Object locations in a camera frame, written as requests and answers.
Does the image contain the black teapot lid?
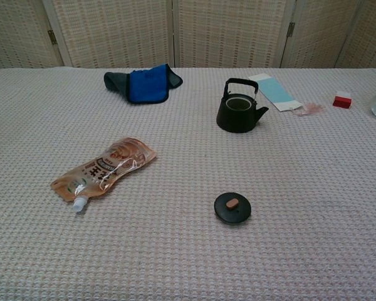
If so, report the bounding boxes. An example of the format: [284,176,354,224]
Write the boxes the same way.
[214,192,253,224]

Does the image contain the black cast iron teapot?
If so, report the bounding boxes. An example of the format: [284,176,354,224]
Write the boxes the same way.
[216,77,269,134]

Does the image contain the blue cloth, black trim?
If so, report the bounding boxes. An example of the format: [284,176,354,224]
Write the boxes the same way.
[126,63,170,105]

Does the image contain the orange spouted drink pouch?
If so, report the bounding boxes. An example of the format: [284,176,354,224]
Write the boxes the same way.
[50,136,157,213]

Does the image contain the pale waffle weave tablecloth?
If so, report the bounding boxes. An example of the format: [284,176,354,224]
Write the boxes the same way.
[0,66,376,301]

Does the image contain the dark grey cloth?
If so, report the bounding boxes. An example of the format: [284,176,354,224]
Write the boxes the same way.
[103,71,184,93]

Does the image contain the light blue paper packet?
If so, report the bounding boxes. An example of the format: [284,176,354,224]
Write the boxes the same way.
[247,73,325,117]

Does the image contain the woven folding screen panel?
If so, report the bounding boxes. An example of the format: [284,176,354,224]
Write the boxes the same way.
[280,0,364,69]
[42,0,178,69]
[0,0,65,72]
[335,0,376,69]
[172,0,297,69]

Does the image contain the red and white small box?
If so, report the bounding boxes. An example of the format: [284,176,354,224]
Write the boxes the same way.
[332,90,353,109]

